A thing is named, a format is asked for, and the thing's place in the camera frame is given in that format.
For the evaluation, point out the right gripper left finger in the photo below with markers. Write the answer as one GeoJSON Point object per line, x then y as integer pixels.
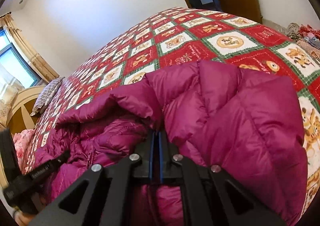
{"type": "Point", "coordinates": [102, 195]}

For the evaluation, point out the red patchwork bear bedspread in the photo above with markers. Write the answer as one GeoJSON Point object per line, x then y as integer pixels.
{"type": "Point", "coordinates": [178, 36]}

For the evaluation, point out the beige wooden headboard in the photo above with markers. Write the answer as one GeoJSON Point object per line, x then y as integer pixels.
{"type": "Point", "coordinates": [20, 119]}

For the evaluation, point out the blue framed window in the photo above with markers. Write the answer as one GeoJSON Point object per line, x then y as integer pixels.
{"type": "Point", "coordinates": [15, 71]}

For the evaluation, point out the pink floral cloth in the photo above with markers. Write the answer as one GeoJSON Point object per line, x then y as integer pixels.
{"type": "Point", "coordinates": [21, 142]}

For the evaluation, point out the beige patterned right curtain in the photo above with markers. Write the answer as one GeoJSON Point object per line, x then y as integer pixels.
{"type": "Point", "coordinates": [26, 50]}

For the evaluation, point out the pile of clothes on floor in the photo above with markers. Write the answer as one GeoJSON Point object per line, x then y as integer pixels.
{"type": "Point", "coordinates": [306, 37]}

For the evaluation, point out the person's left hand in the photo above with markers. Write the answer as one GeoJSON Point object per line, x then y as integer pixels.
{"type": "Point", "coordinates": [21, 218]}

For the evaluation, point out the magenta down jacket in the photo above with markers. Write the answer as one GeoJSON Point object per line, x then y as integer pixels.
{"type": "Point", "coordinates": [248, 122]}

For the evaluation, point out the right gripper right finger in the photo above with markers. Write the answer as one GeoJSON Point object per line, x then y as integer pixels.
{"type": "Point", "coordinates": [210, 195]}

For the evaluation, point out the striped pillow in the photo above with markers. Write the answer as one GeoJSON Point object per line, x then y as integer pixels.
{"type": "Point", "coordinates": [46, 96]}

